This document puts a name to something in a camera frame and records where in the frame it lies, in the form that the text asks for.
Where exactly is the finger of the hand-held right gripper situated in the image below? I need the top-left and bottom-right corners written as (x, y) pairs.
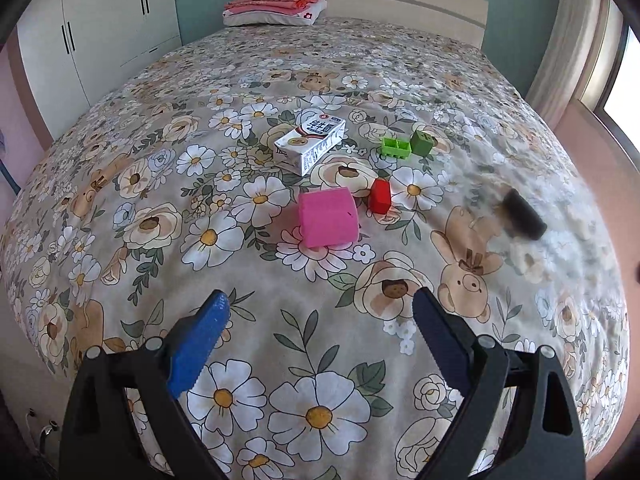
top-left (500, 187), bottom-right (548, 241)

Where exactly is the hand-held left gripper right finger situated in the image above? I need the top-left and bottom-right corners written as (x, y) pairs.
top-left (411, 287), bottom-right (586, 480)

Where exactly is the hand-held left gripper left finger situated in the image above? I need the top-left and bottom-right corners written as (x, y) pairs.
top-left (59, 289), bottom-right (232, 480)

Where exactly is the dark green cube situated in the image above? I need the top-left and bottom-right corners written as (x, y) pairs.
top-left (410, 129), bottom-right (434, 156)

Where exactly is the red plastic block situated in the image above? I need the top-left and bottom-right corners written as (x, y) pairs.
top-left (369, 178), bottom-right (392, 213)

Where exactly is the light green divided tray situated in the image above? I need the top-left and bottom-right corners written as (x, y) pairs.
top-left (380, 136), bottom-right (412, 162)

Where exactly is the pink foam block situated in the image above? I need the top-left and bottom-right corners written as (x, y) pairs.
top-left (298, 186), bottom-right (360, 249)

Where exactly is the white milk carton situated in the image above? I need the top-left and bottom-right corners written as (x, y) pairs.
top-left (273, 112), bottom-right (347, 177)

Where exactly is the window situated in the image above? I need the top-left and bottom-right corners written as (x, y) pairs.
top-left (575, 5), bottom-right (640, 156)

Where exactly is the beige curtain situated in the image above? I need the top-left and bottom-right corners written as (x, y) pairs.
top-left (525, 0), bottom-right (613, 131)

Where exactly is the metal chair base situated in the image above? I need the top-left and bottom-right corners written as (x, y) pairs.
top-left (25, 410), bottom-right (61, 456)

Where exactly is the white pillow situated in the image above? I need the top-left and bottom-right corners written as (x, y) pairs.
top-left (222, 0), bottom-right (328, 27)

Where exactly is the folded pink blanket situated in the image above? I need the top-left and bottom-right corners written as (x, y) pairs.
top-left (225, 0), bottom-right (325, 17)

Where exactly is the white wardrobe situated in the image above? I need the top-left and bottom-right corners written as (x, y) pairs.
top-left (16, 0), bottom-right (182, 140)

